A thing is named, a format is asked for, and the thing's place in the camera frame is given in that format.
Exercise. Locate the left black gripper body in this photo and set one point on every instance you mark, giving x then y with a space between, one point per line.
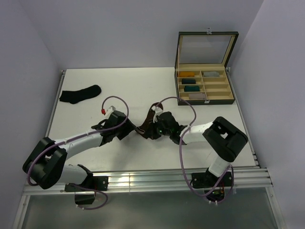
125 129

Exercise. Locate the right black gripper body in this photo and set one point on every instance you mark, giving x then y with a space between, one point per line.
163 131

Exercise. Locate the brown striped sock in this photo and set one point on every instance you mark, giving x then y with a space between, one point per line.
149 119

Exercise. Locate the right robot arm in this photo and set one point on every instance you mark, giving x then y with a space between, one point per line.
226 140

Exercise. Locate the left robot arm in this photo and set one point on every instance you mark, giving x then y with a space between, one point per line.
47 162

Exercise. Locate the pink-grey rolled sock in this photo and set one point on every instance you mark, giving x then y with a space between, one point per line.
197 96

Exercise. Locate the teal rolled sock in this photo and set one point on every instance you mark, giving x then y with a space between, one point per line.
189 88

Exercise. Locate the dark rolled sock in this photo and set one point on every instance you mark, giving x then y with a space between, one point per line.
188 81

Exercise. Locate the black sock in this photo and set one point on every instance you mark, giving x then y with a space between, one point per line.
74 97

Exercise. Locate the orange rolled sock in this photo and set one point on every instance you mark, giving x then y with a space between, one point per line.
186 74

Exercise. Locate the black compartment storage box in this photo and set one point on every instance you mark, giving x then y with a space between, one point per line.
200 71

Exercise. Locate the light grey rolled sock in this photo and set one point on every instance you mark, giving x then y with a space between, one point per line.
211 74

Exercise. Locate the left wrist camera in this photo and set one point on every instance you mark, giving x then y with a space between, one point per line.
107 112

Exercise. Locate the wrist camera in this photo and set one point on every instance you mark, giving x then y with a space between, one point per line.
157 111
107 112

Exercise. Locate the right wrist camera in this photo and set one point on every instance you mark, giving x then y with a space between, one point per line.
157 111

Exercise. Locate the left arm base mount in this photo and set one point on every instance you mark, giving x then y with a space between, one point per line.
86 193

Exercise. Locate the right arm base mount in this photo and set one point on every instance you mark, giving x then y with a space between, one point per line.
203 180

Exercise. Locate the aluminium frame rail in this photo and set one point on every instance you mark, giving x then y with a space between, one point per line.
252 199

